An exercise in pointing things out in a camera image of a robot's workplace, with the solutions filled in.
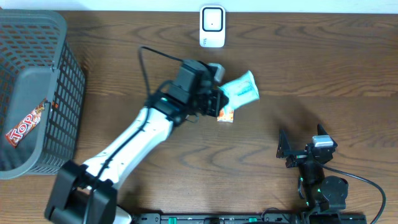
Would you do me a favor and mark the mint Zappy wipes pack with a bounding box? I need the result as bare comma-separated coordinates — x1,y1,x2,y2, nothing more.
220,70,259,110

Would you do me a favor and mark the red Top chocolate bar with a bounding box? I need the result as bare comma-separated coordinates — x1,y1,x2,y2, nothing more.
4,98,47,148

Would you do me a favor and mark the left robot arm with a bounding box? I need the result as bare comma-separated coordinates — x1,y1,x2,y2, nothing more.
44,60,228,224

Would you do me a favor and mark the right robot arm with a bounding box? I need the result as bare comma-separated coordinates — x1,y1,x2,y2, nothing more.
276,124,348,223

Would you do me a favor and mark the white barcode scanner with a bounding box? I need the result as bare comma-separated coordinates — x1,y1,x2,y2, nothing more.
199,5,226,48

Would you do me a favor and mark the grey plastic mesh basket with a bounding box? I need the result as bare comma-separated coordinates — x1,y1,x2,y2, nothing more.
1,9,86,180

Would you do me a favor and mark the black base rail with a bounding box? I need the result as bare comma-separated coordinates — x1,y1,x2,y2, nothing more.
131,211,367,224

